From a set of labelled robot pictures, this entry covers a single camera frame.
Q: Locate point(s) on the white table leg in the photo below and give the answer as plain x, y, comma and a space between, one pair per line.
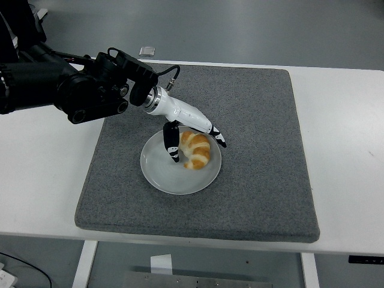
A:
85, 264
310, 270

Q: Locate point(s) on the black table control panel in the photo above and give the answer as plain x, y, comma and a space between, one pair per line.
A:
366, 259

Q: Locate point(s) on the golden croissant bread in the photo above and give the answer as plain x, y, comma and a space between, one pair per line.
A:
198, 150

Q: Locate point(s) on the white paper strip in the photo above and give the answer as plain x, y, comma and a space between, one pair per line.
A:
161, 264

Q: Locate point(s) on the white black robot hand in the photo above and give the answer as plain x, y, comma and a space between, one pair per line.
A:
186, 114

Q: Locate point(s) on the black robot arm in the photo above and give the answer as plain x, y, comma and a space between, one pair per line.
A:
90, 84

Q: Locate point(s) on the grey felt mat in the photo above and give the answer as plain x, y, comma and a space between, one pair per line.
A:
240, 195

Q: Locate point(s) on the pale grey round plate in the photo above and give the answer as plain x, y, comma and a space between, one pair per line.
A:
168, 177

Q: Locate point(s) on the small silver metal box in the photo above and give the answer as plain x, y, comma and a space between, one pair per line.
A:
147, 51

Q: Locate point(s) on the grey metal plate with screws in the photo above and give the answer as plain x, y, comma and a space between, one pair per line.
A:
195, 280

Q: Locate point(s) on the white power strip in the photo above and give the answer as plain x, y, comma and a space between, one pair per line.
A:
6, 277

